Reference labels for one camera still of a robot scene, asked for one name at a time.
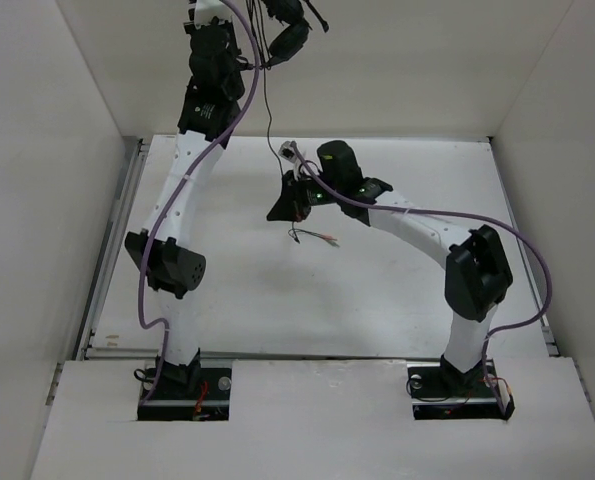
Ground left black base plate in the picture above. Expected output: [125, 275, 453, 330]
[134, 359, 232, 422]

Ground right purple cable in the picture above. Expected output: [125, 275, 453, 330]
[289, 144, 553, 416]

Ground purple cable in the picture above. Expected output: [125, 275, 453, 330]
[136, 0, 259, 401]
[289, 144, 553, 416]

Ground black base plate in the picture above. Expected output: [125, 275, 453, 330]
[134, 359, 232, 422]
[405, 361, 516, 421]

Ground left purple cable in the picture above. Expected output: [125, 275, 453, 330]
[136, 0, 259, 401]

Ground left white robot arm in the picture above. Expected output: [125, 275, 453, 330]
[124, 13, 257, 398]

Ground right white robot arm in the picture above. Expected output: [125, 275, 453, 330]
[267, 140, 513, 394]

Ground black headphone cable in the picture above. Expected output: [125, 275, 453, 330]
[243, 0, 341, 249]

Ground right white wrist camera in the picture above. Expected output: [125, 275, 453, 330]
[279, 141, 301, 164]

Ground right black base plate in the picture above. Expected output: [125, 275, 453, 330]
[405, 361, 516, 421]

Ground aluminium rail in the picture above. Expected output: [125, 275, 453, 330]
[201, 351, 440, 363]
[68, 136, 149, 360]

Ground black headphones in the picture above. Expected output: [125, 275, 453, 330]
[262, 0, 330, 70]

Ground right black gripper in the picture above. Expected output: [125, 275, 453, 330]
[267, 168, 342, 223]

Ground front aluminium rail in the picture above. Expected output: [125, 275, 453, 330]
[201, 351, 440, 363]

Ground left aluminium rail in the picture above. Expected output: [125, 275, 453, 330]
[68, 136, 149, 360]

